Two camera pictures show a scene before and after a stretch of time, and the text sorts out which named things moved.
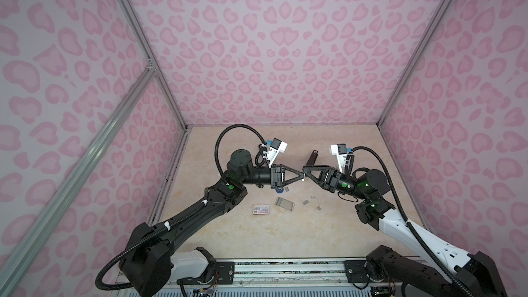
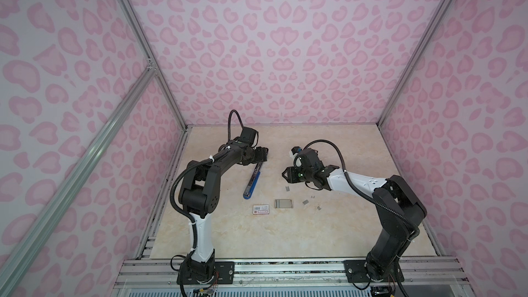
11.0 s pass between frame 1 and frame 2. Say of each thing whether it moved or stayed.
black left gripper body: moved
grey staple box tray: stayed
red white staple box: stayed
